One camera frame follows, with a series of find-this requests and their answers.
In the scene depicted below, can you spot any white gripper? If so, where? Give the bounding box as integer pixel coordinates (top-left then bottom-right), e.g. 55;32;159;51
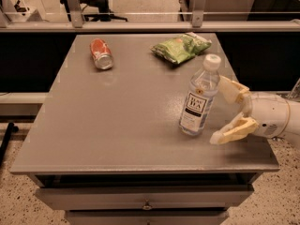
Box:
210;76;290;144

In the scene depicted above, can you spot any clear blue-labelled plastic bottle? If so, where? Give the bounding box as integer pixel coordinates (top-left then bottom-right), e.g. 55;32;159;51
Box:
179;53;221;136

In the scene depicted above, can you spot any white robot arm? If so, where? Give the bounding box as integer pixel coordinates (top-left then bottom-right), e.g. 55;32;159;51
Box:
210;76;300;147

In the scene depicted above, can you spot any green snack bag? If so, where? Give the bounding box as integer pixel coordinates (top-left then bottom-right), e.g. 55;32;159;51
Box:
151;32;212;65

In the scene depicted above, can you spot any grey drawer cabinet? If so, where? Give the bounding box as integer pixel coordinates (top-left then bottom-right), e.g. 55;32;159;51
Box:
11;34;279;225

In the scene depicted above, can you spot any red soda can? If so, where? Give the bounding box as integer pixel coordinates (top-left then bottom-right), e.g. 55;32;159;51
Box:
90;38;113;70

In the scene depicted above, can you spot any black office chair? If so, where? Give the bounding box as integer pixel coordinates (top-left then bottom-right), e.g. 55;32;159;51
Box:
59;0;129;23

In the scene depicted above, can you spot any black pole on floor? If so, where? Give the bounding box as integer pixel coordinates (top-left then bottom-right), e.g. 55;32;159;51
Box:
0;123;19;166

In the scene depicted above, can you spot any metal railing frame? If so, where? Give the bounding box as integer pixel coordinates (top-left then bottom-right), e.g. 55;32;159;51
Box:
0;0;300;33

